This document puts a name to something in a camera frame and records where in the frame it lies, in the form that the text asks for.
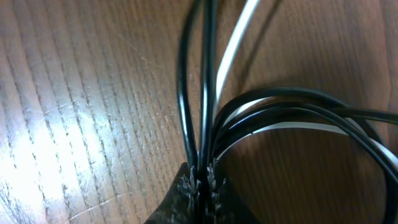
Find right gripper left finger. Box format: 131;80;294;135
144;162;199;224

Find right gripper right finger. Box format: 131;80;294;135
203;161;260;224

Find white usb cable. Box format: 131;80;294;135
213;0;398;170

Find black usb cable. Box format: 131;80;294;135
176;0;398;224

